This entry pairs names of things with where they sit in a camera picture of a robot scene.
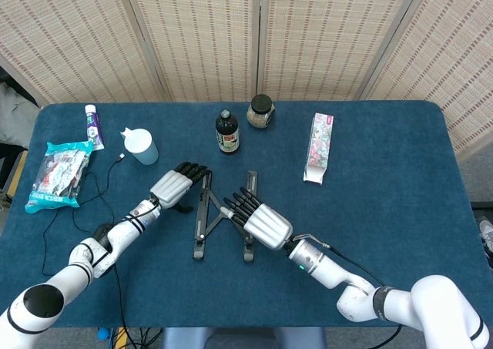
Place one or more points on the teal snack bag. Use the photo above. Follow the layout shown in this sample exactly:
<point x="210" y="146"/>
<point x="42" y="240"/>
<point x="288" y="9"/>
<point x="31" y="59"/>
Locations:
<point x="58" y="175"/>

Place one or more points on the purple white toothpaste tube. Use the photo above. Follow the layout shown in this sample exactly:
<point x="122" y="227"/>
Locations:
<point x="93" y="129"/>

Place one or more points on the black folding stand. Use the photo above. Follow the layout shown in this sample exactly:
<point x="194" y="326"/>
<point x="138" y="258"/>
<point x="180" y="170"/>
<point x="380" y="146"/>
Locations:
<point x="200" y="218"/>

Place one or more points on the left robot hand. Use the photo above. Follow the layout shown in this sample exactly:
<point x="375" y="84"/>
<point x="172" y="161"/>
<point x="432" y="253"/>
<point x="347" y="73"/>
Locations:
<point x="171" y="187"/>

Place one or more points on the glass jar black lid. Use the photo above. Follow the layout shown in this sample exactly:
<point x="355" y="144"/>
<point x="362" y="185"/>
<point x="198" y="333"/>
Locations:
<point x="260" y="114"/>

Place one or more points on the dark tea bottle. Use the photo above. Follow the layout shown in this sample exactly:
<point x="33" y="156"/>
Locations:
<point x="227" y="133"/>

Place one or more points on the grey garment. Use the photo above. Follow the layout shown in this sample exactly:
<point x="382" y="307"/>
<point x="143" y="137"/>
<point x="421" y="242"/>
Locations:
<point x="15" y="114"/>

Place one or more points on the small blue ball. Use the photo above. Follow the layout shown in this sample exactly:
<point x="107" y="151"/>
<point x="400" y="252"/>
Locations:
<point x="103" y="333"/>

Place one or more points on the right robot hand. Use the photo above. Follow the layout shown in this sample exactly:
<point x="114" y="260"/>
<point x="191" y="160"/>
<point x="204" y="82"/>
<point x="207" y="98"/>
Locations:
<point x="265" y="225"/>

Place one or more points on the yellow floor strip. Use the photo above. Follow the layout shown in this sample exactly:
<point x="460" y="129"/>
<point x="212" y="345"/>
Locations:
<point x="122" y="337"/>

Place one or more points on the blue padded seat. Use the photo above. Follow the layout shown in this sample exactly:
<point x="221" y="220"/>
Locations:
<point x="246" y="339"/>

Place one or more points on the light blue plastic cup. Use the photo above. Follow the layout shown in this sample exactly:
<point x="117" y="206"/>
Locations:
<point x="138" y="143"/>

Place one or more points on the grey sneaker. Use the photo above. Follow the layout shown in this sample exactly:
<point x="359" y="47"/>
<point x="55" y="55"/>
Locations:
<point x="486" y="237"/>

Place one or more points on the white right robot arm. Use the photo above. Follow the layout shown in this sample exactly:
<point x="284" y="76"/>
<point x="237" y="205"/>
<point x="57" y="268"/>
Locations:
<point x="327" y="268"/>

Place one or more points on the floral paper box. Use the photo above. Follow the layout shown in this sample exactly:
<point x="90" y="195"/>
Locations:
<point x="319" y="145"/>

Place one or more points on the blue felt table cover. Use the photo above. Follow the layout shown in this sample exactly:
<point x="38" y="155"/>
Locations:
<point x="192" y="295"/>

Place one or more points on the black computer mouse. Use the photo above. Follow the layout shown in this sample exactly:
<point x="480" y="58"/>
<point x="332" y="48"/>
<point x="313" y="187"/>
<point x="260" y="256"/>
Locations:
<point x="101" y="231"/>

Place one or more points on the bamboo folding screen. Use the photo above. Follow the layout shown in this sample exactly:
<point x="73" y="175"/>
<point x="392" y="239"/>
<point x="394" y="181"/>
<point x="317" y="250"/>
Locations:
<point x="200" y="37"/>

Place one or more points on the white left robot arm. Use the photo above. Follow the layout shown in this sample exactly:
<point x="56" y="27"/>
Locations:
<point x="77" y="264"/>

